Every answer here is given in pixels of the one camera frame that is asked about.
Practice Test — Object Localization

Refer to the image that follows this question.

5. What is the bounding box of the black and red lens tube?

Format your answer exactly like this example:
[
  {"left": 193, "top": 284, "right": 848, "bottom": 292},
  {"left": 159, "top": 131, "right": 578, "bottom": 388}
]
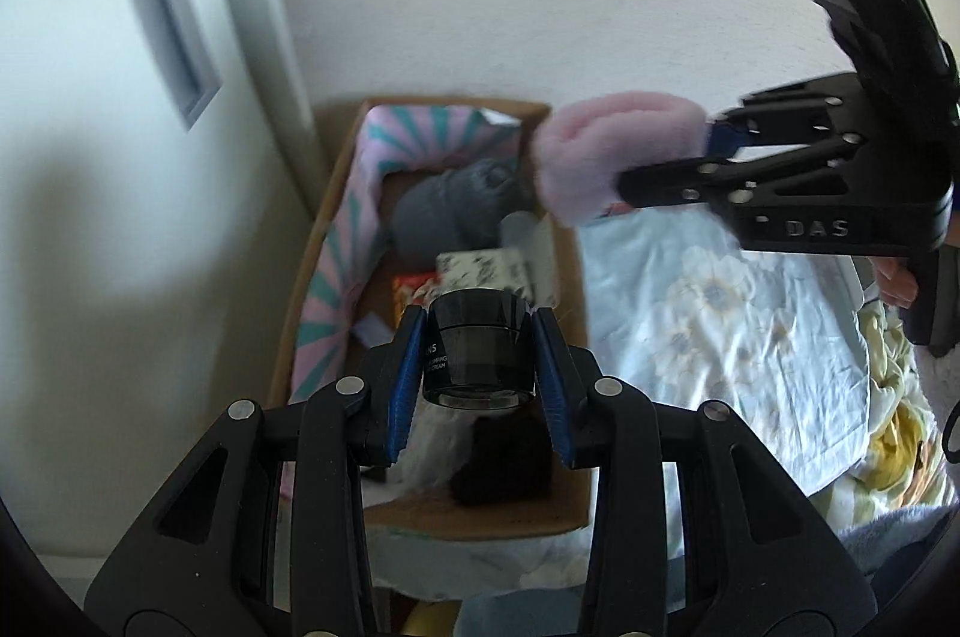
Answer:
[{"left": 423, "top": 289, "right": 535, "bottom": 412}]

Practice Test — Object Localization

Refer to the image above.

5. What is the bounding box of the red milk carton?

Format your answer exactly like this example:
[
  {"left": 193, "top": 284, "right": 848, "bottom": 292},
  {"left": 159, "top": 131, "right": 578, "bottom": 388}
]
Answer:
[{"left": 392, "top": 271, "right": 443, "bottom": 322}]

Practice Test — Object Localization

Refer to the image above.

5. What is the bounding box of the white floral patterned small box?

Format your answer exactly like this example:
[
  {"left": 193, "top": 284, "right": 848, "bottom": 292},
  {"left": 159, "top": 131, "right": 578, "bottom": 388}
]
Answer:
[{"left": 436, "top": 247, "right": 534, "bottom": 302}]

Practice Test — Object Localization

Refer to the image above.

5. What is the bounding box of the clear plastic cup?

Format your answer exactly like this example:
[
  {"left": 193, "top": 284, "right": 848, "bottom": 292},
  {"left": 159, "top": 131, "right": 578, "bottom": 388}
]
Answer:
[{"left": 500, "top": 211, "right": 560, "bottom": 307}]

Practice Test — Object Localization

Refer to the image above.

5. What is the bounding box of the grey fluffy sock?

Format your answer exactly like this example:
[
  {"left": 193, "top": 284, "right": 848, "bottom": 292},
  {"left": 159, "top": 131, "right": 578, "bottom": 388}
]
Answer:
[{"left": 389, "top": 159, "right": 537, "bottom": 273}]

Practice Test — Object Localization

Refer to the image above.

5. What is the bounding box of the purple long cosmetic box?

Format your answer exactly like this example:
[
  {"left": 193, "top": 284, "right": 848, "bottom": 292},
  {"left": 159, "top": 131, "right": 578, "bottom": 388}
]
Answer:
[{"left": 352, "top": 312, "right": 394, "bottom": 349}]

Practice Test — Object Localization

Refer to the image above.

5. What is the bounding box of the black hair scrunchie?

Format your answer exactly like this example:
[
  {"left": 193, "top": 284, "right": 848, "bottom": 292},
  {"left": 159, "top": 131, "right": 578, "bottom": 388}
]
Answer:
[{"left": 449, "top": 405, "right": 553, "bottom": 509}]

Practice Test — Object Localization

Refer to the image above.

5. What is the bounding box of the person's right hand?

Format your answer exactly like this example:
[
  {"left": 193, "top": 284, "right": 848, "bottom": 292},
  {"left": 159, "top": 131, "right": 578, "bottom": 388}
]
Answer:
[{"left": 871, "top": 256, "right": 918, "bottom": 309}]

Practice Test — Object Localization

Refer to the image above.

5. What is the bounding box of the floral light blue cloth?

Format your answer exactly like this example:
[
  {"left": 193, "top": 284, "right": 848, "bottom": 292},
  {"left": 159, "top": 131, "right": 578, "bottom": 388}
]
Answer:
[{"left": 366, "top": 206, "right": 869, "bottom": 601}]

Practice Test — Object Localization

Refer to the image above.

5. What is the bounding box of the cardboard box with pink lining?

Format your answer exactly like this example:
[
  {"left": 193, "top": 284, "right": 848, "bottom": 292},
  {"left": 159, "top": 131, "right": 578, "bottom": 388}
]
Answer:
[{"left": 272, "top": 99, "right": 592, "bottom": 541}]

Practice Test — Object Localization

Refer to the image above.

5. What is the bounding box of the white door with grey handle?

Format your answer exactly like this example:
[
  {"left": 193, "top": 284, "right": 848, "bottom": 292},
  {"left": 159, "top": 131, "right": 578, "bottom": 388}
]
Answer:
[{"left": 2, "top": 0, "right": 309, "bottom": 557}]

